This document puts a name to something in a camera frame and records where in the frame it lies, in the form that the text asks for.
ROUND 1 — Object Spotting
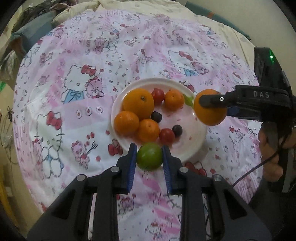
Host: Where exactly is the large orange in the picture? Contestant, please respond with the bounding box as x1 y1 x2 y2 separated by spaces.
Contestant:
122 88 154 120
194 89 227 126

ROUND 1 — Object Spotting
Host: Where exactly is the green lime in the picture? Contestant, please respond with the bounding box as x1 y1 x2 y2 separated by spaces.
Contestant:
137 143 163 171

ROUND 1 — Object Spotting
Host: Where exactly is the red cherry tomato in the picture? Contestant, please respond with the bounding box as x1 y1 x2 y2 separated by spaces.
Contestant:
152 88 165 105
159 128 176 145

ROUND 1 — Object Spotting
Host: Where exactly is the orange mandarin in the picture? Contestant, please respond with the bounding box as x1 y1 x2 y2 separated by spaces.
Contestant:
114 111 139 136

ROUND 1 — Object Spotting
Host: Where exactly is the dark purple grape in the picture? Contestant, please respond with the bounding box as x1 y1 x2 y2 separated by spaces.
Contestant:
151 111 162 123

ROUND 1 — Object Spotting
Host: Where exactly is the right hand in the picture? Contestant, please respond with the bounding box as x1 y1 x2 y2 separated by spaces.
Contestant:
257 122 296 183

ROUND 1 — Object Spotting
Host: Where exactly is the white pink oval plate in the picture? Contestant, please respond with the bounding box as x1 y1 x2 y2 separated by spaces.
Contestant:
111 78 207 163

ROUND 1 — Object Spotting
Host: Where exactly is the mandarin in plate front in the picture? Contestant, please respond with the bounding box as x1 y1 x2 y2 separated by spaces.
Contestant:
137 119 160 143

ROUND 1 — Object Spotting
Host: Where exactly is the small mandarin near leaf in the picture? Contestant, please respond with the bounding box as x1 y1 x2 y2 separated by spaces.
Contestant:
164 89 185 111

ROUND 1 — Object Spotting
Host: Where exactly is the large orange in plate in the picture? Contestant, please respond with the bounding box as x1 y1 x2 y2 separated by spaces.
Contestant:
122 88 154 120

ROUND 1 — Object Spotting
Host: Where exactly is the teal rolled mat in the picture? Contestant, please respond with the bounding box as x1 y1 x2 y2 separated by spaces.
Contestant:
185 1 251 40

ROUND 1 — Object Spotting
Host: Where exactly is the pink Hello Kitty bedsheet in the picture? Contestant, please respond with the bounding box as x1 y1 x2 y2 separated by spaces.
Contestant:
13 7 261 240

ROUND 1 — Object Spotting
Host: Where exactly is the pile of clothes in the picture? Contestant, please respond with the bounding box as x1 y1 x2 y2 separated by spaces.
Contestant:
11 1 77 33

